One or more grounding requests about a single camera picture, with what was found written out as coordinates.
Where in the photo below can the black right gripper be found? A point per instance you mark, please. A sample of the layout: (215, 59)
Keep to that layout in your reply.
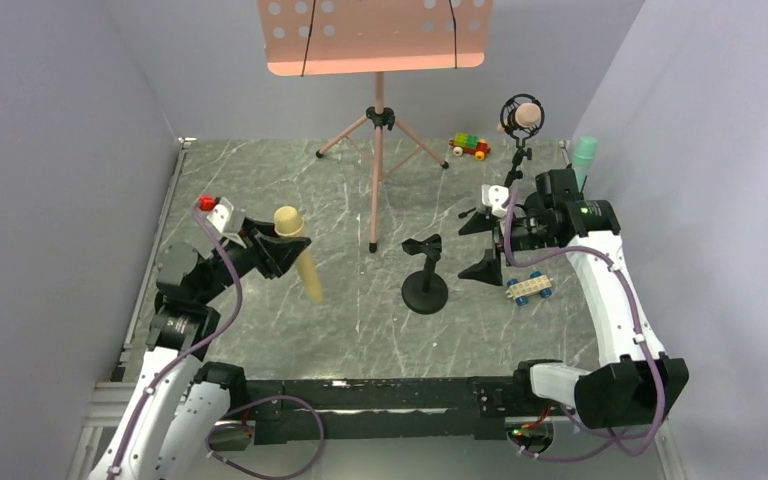
(496, 241)

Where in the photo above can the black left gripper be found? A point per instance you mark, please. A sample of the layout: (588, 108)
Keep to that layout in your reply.
(259, 244)

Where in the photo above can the black tripod microphone stand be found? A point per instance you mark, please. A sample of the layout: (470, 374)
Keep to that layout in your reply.
(520, 137)

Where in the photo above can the black round-base mic stand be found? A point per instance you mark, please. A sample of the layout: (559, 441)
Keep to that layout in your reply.
(425, 292)

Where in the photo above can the pink microphone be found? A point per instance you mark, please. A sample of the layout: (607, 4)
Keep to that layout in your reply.
(520, 117)

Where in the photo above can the teal microphone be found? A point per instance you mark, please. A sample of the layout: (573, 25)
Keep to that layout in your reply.
(582, 159)

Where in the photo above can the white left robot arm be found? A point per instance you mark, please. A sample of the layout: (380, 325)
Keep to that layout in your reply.
(179, 395)

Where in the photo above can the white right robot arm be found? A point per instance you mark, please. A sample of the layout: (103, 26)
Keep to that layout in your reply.
(637, 382)

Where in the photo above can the pink music stand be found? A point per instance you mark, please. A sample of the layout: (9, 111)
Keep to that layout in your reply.
(315, 38)

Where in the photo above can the white blue toy block car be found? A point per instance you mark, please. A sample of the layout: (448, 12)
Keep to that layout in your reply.
(521, 291)

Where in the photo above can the colourful toy block train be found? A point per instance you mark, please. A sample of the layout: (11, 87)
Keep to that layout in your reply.
(466, 144)

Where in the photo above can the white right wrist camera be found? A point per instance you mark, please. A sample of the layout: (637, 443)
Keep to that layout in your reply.
(494, 200)

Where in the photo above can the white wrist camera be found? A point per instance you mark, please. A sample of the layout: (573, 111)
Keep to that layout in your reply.
(494, 200)
(224, 217)

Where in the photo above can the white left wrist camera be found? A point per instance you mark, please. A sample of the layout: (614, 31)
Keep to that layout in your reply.
(224, 217)

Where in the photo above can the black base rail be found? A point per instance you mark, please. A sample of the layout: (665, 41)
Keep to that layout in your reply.
(482, 408)

